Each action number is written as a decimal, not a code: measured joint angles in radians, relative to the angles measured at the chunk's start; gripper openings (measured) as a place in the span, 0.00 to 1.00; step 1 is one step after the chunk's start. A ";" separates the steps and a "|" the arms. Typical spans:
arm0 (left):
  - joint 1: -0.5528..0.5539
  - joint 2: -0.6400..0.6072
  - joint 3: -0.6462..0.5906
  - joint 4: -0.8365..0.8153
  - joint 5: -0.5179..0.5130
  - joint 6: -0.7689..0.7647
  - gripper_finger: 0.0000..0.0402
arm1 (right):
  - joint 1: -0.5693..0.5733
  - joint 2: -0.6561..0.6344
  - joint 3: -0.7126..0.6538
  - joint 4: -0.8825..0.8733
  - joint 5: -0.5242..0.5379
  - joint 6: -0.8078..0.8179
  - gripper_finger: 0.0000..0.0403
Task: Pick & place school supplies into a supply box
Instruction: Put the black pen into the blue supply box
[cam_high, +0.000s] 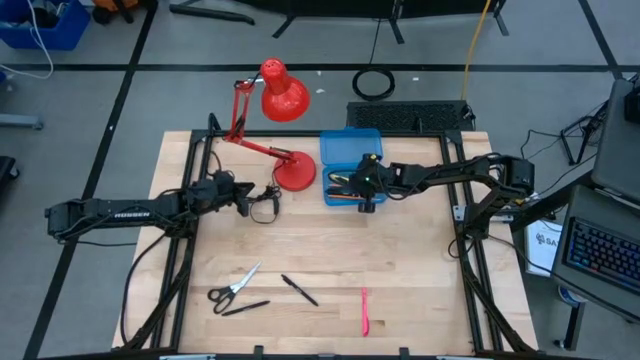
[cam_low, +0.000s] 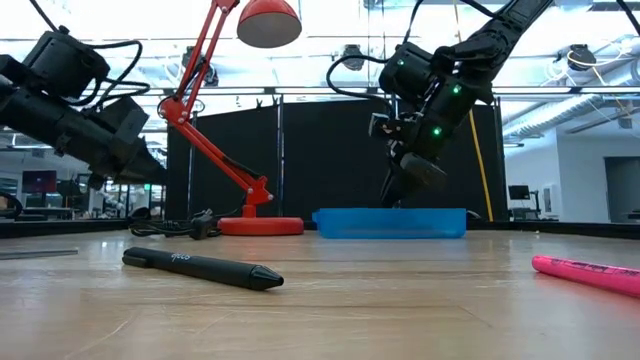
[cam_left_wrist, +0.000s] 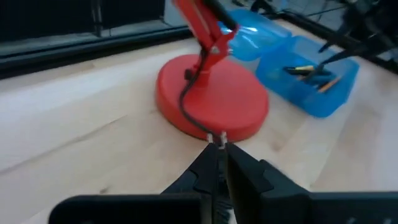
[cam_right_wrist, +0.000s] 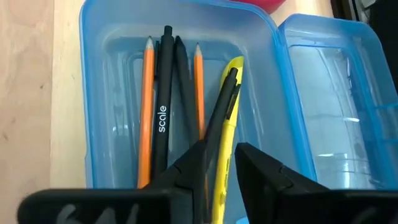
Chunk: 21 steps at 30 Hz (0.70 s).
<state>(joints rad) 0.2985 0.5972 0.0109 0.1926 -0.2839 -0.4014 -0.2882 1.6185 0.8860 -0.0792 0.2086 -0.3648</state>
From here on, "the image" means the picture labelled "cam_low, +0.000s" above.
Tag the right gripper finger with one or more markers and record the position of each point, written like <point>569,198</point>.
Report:
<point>387,187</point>
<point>404,192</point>

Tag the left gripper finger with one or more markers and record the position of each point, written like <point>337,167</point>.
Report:
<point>157,172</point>

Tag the black pen grey print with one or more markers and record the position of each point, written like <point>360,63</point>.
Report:
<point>205,267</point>

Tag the pink highlighter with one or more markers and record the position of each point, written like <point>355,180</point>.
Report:
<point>590,274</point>

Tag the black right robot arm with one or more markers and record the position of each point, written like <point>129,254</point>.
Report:
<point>480,45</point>

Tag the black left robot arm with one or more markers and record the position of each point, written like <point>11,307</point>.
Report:
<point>45,115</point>

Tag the blue plastic supply box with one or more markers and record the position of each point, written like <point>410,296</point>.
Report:
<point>390,223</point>

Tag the red desk lamp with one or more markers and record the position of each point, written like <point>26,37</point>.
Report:
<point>215,155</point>

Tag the black divider screen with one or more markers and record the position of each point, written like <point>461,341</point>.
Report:
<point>325,160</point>

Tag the monitor with red screen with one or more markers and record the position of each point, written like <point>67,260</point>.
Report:
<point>39,181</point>

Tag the small black monitor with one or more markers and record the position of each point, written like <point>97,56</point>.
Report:
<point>519,192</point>

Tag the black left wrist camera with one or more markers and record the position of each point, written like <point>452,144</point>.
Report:
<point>125,120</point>

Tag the black aluminium table frame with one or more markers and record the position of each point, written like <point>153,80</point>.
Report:
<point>50,227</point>

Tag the black ceiling camera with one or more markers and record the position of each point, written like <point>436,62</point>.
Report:
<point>353,56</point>
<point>581,56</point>

